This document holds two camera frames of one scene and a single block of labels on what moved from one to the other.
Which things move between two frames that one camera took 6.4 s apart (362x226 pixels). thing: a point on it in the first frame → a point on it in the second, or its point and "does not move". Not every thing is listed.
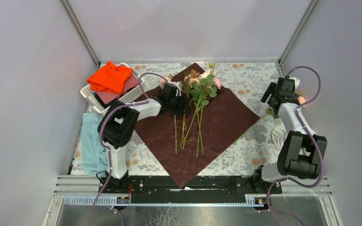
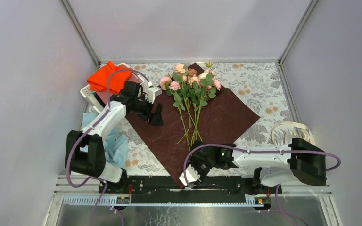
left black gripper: [183, 107] → [156, 118]
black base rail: [202, 189] does not move
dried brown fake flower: [194, 73] → [191, 73]
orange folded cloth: [110, 77] does not move
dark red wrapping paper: [184, 143] does not move
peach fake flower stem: [301, 100] → [181, 68]
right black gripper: [270, 90] → [192, 161]
